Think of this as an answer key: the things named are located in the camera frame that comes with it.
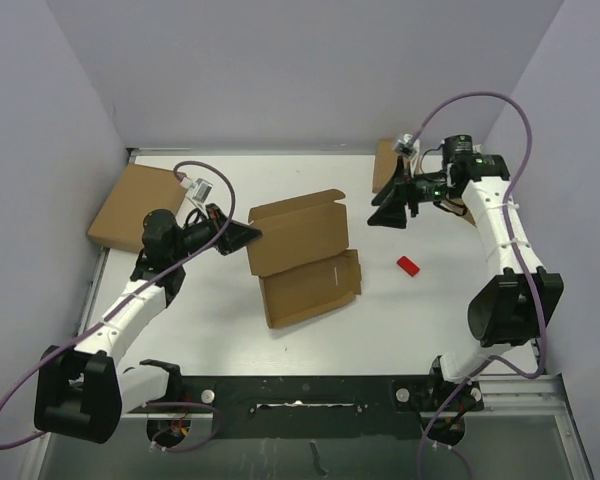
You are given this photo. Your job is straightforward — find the brown cardboard box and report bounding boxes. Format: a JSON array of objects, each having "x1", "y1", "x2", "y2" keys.
[{"x1": 247, "y1": 189, "x2": 362, "y2": 329}]

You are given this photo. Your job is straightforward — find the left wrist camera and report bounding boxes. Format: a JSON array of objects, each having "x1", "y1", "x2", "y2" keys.
[{"x1": 180, "y1": 176, "x2": 213, "y2": 211}]

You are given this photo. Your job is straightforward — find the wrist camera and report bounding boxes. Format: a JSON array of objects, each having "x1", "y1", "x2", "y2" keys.
[
  {"x1": 392, "y1": 133, "x2": 420, "y2": 161},
  {"x1": 180, "y1": 176, "x2": 213, "y2": 211}
]

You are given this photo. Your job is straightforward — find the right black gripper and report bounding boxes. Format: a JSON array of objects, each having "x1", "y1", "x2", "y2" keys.
[{"x1": 366, "y1": 158, "x2": 456, "y2": 229}]

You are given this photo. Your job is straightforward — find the small red block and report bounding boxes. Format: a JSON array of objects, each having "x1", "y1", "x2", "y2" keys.
[{"x1": 396, "y1": 256, "x2": 420, "y2": 277}]

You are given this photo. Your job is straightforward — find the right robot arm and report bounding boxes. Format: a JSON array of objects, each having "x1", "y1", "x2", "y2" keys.
[{"x1": 367, "y1": 134, "x2": 564, "y2": 409}]

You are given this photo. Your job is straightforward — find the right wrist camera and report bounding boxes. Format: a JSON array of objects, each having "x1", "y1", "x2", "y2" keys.
[{"x1": 392, "y1": 133, "x2": 420, "y2": 161}]

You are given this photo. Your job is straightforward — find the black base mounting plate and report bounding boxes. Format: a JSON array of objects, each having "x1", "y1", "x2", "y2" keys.
[{"x1": 124, "y1": 372, "x2": 481, "y2": 449}]

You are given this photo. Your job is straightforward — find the aluminium table frame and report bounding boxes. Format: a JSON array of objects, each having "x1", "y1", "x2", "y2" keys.
[{"x1": 14, "y1": 144, "x2": 594, "y2": 480}]

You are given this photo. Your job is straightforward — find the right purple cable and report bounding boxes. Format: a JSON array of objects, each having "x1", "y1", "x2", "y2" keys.
[{"x1": 411, "y1": 92, "x2": 549, "y2": 480}]

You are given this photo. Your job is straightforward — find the large folded cardboard box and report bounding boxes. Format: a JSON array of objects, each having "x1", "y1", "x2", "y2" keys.
[{"x1": 87, "y1": 163, "x2": 185, "y2": 254}]

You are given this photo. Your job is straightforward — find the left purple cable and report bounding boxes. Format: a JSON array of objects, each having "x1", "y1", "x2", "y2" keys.
[{"x1": 0, "y1": 159, "x2": 240, "y2": 455}]

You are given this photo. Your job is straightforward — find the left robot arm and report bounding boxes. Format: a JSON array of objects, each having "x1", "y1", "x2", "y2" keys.
[{"x1": 34, "y1": 204, "x2": 262, "y2": 444}]

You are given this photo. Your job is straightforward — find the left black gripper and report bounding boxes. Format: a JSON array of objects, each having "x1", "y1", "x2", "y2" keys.
[{"x1": 170, "y1": 202, "x2": 262, "y2": 262}]

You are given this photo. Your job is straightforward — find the purple cable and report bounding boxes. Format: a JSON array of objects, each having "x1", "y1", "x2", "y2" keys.
[
  {"x1": 411, "y1": 92, "x2": 549, "y2": 480},
  {"x1": 0, "y1": 159, "x2": 240, "y2": 455}
]

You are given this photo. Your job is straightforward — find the upright folded cardboard box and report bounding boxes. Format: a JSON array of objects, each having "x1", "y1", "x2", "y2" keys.
[{"x1": 372, "y1": 139, "x2": 398, "y2": 194}]

